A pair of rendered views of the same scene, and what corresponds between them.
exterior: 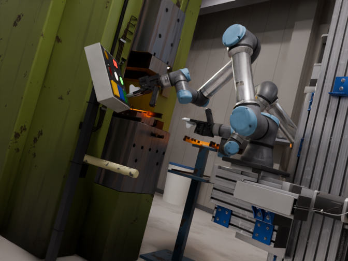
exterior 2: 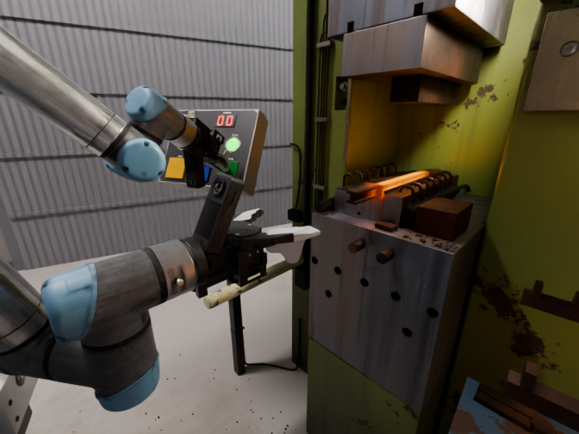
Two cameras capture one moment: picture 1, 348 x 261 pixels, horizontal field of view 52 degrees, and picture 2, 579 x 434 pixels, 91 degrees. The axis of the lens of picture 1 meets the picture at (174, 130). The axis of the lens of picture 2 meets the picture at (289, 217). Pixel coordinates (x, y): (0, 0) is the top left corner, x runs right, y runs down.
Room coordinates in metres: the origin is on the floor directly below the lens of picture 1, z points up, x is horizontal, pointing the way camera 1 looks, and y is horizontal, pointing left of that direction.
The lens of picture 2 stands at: (2.33, -0.55, 1.17)
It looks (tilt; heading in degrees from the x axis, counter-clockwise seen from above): 19 degrees down; 102
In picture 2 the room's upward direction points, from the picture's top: straight up
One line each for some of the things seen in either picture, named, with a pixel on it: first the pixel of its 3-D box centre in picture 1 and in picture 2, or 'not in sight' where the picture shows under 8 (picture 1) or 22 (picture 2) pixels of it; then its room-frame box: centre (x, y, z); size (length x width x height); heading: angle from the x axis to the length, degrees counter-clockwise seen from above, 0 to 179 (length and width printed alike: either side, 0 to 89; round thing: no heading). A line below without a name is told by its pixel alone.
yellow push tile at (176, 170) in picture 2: (114, 89); (177, 168); (1.74, 0.33, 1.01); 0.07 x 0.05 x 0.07; 172
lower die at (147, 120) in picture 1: (121, 114); (401, 189); (2.49, 0.38, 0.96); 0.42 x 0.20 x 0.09; 57
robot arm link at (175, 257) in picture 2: (217, 129); (173, 269); (2.11, -0.25, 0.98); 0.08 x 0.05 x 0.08; 146
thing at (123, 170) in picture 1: (106, 164); (260, 277); (2.04, 0.32, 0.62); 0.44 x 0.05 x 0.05; 57
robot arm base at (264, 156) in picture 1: (258, 154); not in sight; (1.64, -0.40, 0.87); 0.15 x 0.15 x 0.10
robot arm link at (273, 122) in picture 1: (263, 129); not in sight; (1.63, -0.40, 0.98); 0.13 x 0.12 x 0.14; 134
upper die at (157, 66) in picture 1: (135, 64); (417, 61); (2.49, 0.38, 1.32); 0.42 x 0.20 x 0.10; 57
